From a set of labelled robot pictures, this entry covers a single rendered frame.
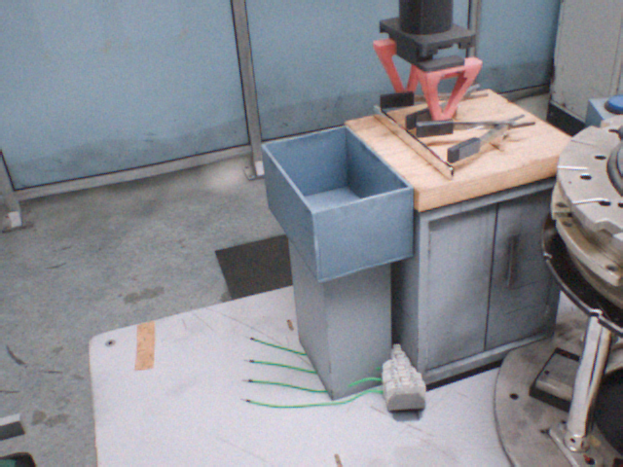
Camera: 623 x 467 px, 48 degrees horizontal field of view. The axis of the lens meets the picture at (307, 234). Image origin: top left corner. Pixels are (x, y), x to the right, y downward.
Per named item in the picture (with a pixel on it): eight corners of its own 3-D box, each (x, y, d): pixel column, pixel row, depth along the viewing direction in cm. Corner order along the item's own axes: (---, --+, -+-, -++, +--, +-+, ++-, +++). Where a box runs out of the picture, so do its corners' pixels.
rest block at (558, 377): (589, 374, 80) (592, 360, 79) (571, 403, 77) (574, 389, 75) (553, 359, 82) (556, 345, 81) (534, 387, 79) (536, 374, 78)
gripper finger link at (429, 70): (423, 140, 74) (426, 53, 69) (393, 117, 80) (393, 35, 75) (479, 127, 76) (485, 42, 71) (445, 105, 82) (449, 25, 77)
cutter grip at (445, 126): (417, 138, 75) (417, 125, 74) (415, 135, 75) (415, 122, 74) (454, 134, 75) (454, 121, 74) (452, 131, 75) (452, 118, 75)
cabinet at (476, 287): (417, 396, 84) (421, 211, 69) (354, 306, 99) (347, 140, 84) (553, 349, 89) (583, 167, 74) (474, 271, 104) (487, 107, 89)
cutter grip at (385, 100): (381, 109, 82) (381, 96, 81) (379, 106, 82) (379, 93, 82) (414, 105, 82) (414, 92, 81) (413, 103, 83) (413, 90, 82)
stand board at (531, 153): (419, 213, 69) (419, 192, 68) (344, 139, 84) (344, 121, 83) (586, 167, 74) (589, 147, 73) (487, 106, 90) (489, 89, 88)
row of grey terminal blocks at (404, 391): (427, 419, 81) (428, 394, 78) (386, 422, 81) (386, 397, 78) (415, 360, 89) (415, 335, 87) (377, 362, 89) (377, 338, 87)
